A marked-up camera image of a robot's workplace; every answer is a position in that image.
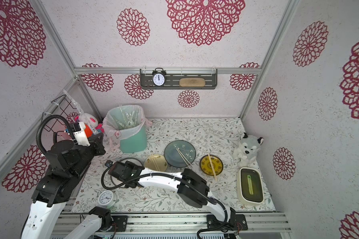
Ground white alarm clock on table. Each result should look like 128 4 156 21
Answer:
98 190 116 209

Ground yellow black patterned plate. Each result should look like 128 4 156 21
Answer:
199 154 224 176

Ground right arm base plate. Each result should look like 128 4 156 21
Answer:
206 214 248 232

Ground red plush toy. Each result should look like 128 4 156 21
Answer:
84 124 93 138

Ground white orange patterned plate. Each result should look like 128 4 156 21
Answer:
110 157 144 185

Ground dark green glass plate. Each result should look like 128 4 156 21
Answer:
164 140 196 168

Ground disposable chopsticks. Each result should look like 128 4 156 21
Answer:
207 153 218 181
174 147 196 168
151 154 160 171

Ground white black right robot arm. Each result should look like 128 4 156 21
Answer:
101 161 236 239

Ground small pale yellow plate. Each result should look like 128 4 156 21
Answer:
144 154 168 172

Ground grey wall shelf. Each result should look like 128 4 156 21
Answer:
140 69 217 90

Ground wooden brush on shelf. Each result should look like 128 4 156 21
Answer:
179 78 206 88

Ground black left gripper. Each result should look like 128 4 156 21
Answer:
71 132 108 178

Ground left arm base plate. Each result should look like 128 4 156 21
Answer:
96 215 128 233

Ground grey husky plush toy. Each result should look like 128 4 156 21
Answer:
232 132 264 168

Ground black wire wall basket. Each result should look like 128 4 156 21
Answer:
41 95 79 133

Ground green trash bin with bag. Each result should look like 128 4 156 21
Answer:
103 105 152 154

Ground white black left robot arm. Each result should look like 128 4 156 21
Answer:
21 115 106 239

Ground white green rectangular tray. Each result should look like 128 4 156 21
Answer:
236 167 264 207

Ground black alarm clock on shelf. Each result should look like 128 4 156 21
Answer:
152 68 167 87

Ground white wrist camera on left gripper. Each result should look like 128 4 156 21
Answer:
72 121 90 146

